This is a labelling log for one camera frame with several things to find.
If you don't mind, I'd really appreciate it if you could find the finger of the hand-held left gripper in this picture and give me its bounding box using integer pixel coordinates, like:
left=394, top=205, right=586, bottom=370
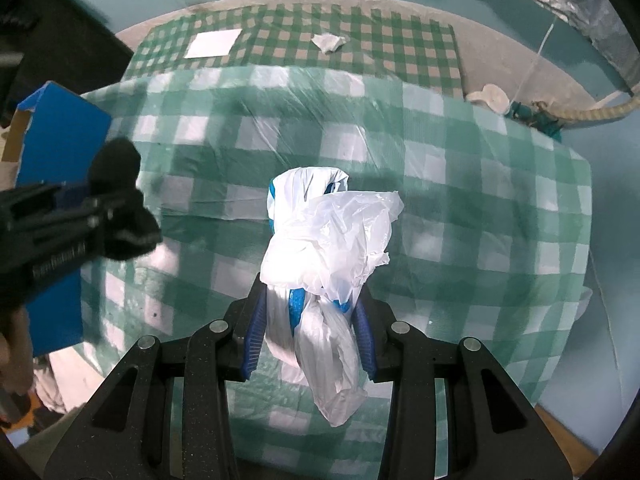
left=0, top=181, right=93, bottom=213
left=60, top=191, right=147, bottom=247

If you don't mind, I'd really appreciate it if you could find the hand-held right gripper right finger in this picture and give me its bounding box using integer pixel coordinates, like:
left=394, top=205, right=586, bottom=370
left=351, top=287, right=572, bottom=480

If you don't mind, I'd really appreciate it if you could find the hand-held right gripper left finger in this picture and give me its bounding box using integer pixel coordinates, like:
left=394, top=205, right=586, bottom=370
left=44, top=272, right=268, bottom=480

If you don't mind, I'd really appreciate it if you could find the black sock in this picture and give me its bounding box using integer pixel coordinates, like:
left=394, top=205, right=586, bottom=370
left=86, top=138, right=163, bottom=262

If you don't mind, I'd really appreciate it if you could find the blue cardboard box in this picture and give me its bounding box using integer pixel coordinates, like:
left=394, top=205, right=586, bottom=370
left=0, top=81, right=113, bottom=358

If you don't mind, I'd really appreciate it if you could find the white plastic bag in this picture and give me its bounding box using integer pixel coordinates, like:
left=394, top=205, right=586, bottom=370
left=259, top=165, right=406, bottom=428

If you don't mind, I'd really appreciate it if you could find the person's left hand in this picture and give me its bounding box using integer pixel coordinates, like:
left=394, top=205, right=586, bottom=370
left=0, top=305, right=37, bottom=397

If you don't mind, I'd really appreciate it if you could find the white cloth pile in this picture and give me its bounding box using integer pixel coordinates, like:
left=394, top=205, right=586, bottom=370
left=34, top=347, right=103, bottom=415

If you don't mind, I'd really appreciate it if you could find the black hanging bag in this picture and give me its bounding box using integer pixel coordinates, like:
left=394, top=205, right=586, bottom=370
left=0, top=0, right=135, bottom=128

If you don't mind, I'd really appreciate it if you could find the light green checked plastic cover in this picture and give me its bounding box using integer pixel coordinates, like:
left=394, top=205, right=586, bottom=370
left=79, top=64, right=595, bottom=467

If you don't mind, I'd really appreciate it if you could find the white paper sheet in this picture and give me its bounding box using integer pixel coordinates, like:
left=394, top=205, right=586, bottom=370
left=185, top=30, right=243, bottom=59

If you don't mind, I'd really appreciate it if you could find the dark green checked tablecloth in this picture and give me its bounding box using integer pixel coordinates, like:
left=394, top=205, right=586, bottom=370
left=121, top=1, right=465, bottom=100

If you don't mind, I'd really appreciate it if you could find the white round plastic piece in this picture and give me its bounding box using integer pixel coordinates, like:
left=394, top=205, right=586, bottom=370
left=465, top=84, right=512, bottom=115

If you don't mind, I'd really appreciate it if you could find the crumpled white tissue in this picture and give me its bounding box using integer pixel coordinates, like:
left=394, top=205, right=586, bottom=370
left=311, top=32, right=349, bottom=55

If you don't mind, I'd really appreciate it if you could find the teal tangled cord bundle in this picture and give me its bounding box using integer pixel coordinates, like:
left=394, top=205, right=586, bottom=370
left=509, top=101, right=563, bottom=140

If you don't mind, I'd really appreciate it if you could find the beige rope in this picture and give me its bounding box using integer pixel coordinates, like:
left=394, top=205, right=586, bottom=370
left=547, top=87, right=640, bottom=128

